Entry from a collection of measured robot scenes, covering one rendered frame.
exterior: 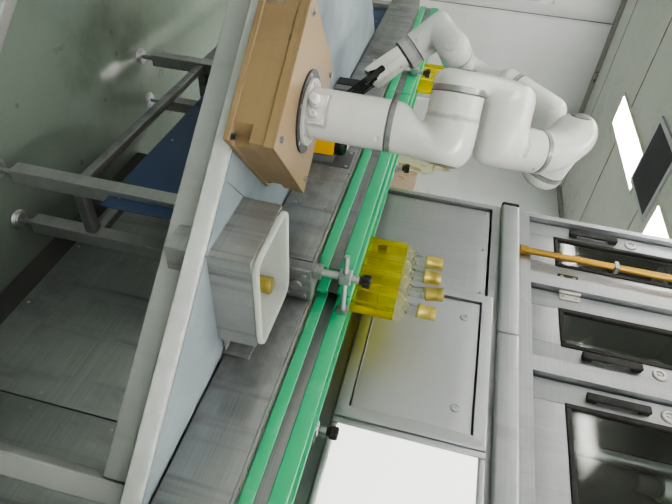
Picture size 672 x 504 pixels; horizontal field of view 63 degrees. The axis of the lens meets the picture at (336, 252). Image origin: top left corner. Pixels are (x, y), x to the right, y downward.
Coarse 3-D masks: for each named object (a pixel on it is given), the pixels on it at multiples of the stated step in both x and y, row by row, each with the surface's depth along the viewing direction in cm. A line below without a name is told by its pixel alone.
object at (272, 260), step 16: (288, 224) 105; (272, 240) 96; (288, 240) 108; (256, 256) 94; (272, 256) 111; (288, 256) 111; (256, 272) 92; (272, 272) 114; (288, 272) 114; (256, 288) 94; (256, 304) 97; (272, 304) 113; (256, 320) 100; (272, 320) 110
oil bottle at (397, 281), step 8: (360, 272) 135; (368, 272) 135; (376, 272) 135; (384, 272) 135; (392, 272) 135; (376, 280) 133; (384, 280) 133; (392, 280) 133; (400, 280) 133; (408, 280) 134; (392, 288) 132; (400, 288) 132; (408, 288) 133
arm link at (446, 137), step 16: (432, 96) 97; (448, 96) 94; (464, 96) 94; (400, 112) 97; (432, 112) 97; (448, 112) 95; (464, 112) 94; (480, 112) 97; (400, 128) 97; (416, 128) 96; (432, 128) 96; (448, 128) 95; (464, 128) 95; (384, 144) 99; (400, 144) 98; (416, 144) 97; (432, 144) 96; (448, 144) 96; (464, 144) 96; (432, 160) 98; (448, 160) 97; (464, 160) 98
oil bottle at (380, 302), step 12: (360, 288) 131; (372, 288) 131; (384, 288) 131; (360, 300) 129; (372, 300) 128; (384, 300) 129; (396, 300) 129; (360, 312) 132; (372, 312) 131; (384, 312) 130; (396, 312) 129
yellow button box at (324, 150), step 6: (318, 144) 143; (324, 144) 142; (330, 144) 142; (318, 150) 144; (324, 150) 144; (330, 150) 143; (318, 156) 145; (324, 156) 145; (330, 156) 144; (330, 162) 146
